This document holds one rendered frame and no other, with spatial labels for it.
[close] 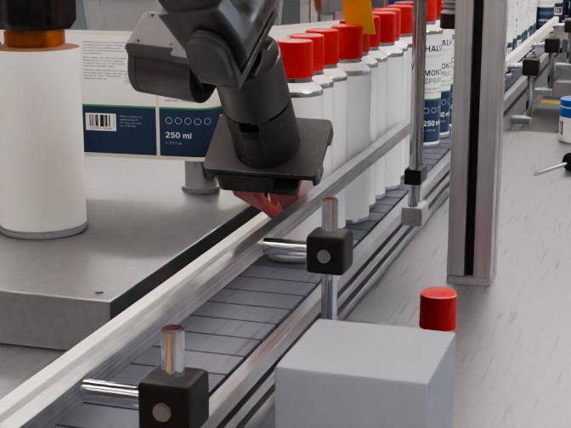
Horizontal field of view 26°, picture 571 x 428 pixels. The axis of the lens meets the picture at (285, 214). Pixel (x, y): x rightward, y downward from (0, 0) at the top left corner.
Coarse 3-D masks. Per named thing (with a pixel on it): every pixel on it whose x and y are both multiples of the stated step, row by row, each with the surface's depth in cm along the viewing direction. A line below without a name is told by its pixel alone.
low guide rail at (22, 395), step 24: (264, 216) 118; (240, 240) 111; (192, 264) 102; (168, 288) 96; (144, 312) 92; (96, 336) 85; (72, 360) 81; (24, 384) 77; (48, 384) 78; (0, 408) 73
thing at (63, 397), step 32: (352, 160) 121; (320, 192) 108; (288, 224) 99; (224, 256) 88; (256, 256) 92; (192, 288) 80; (160, 320) 75; (96, 352) 69; (128, 352) 71; (64, 384) 64; (32, 416) 60; (64, 416) 63
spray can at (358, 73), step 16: (352, 32) 125; (352, 48) 126; (352, 64) 126; (352, 80) 125; (368, 80) 127; (352, 96) 126; (368, 96) 127; (352, 112) 126; (368, 112) 127; (352, 128) 127; (368, 128) 128; (352, 144) 127; (368, 144) 128; (368, 176) 129; (352, 192) 128; (368, 192) 130; (352, 208) 129; (368, 208) 130
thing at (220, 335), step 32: (352, 224) 129; (224, 288) 108; (256, 288) 108; (288, 288) 108; (192, 320) 99; (224, 320) 99; (256, 320) 99; (160, 352) 92; (192, 352) 92; (224, 352) 92; (96, 416) 81; (128, 416) 81
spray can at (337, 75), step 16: (320, 32) 121; (336, 32) 121; (336, 48) 122; (336, 64) 123; (336, 80) 121; (336, 96) 122; (336, 112) 122; (336, 128) 122; (336, 144) 123; (336, 160) 123
